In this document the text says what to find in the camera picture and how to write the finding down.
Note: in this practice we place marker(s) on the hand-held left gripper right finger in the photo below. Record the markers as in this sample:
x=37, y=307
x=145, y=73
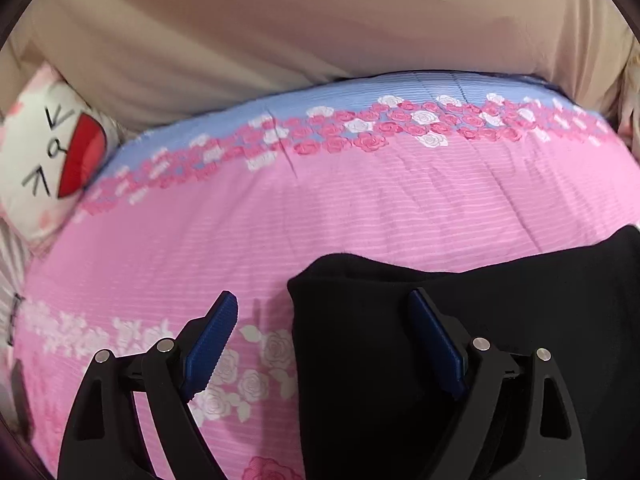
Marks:
x=440, y=340

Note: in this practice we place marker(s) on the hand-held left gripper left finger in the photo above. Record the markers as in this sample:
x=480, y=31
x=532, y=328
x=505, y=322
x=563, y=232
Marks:
x=210, y=345

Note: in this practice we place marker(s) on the black pants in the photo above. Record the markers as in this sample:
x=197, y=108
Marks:
x=380, y=360

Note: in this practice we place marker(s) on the white cartoon face pillow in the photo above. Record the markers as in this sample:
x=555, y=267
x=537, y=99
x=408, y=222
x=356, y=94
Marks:
x=50, y=160

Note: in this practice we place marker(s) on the pale floral fleece blanket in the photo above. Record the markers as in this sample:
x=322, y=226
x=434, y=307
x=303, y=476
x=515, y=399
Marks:
x=631, y=105

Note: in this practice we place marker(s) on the grey striped cloth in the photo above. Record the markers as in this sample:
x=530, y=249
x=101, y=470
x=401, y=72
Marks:
x=10, y=270

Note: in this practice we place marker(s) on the pink rose print bedsheet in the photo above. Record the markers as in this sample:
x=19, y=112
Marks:
x=250, y=220

